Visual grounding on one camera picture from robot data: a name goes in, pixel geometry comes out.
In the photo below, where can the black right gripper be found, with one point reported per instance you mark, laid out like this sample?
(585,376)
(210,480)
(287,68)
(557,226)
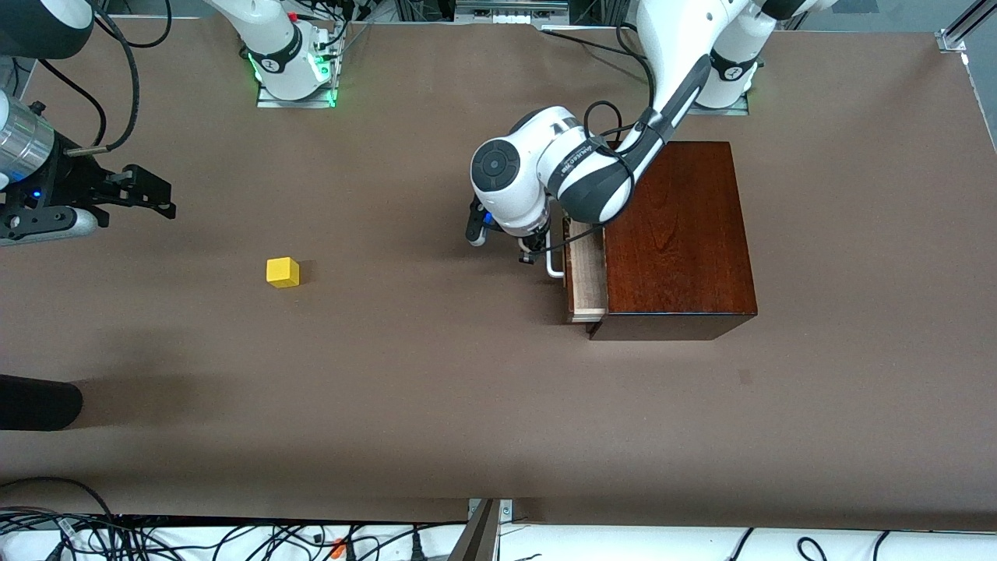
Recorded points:
(68,190)

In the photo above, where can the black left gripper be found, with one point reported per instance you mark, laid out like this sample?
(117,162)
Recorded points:
(531,245)

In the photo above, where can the yellow cube block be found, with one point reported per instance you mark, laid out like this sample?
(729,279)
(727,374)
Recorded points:
(282,273)

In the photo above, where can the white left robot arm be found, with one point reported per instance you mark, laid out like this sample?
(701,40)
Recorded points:
(514,187)

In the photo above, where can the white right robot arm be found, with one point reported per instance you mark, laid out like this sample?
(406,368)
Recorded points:
(273,39)

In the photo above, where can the dark brown wooden cabinet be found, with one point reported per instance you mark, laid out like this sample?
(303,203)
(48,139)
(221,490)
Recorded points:
(678,234)

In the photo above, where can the black padded object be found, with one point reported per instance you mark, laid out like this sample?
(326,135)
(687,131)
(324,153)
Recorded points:
(35,403)

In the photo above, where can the white power strip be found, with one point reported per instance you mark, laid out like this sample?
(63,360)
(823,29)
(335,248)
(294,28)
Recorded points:
(510,12)

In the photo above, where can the metal base plate of right arm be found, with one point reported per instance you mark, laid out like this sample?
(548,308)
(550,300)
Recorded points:
(269,101)

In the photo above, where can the metal base plate of left arm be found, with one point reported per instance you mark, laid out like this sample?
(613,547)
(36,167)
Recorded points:
(724,111)

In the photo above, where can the aluminium profile bracket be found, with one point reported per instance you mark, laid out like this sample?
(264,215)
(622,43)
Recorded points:
(479,538)

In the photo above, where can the aluminium frame rail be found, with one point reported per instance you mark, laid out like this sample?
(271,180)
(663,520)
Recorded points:
(962,27)

